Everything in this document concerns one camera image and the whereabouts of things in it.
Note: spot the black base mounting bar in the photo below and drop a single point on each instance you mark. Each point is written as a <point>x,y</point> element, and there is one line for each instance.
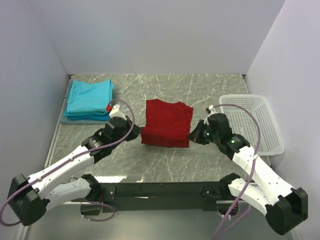
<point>148,196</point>

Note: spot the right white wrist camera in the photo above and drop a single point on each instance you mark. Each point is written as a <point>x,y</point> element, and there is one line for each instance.
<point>211,110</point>

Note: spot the teal folded t shirt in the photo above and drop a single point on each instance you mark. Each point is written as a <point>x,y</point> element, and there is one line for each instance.
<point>85,116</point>

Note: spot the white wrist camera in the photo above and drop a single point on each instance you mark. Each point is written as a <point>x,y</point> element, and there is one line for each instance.
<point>115,111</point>
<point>211,110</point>

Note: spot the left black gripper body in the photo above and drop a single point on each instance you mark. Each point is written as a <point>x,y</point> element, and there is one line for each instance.
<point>127,128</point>

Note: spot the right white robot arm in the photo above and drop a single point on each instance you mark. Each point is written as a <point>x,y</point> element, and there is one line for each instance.
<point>283,206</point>

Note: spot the white plastic perforated basket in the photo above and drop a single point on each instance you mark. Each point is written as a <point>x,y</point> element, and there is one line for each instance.
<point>244,111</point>

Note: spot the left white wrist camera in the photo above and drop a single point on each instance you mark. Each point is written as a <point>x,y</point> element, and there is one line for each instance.
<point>115,111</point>

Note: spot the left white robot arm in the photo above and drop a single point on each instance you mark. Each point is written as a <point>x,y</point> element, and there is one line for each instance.
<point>31,197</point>

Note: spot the red t shirt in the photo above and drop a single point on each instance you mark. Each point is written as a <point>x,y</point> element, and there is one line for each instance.
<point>167,124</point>

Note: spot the light blue folded t shirt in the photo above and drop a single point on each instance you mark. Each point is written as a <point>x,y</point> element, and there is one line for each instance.
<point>89,98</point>

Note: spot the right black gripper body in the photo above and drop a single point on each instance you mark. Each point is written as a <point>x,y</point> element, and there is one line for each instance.
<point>209,135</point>

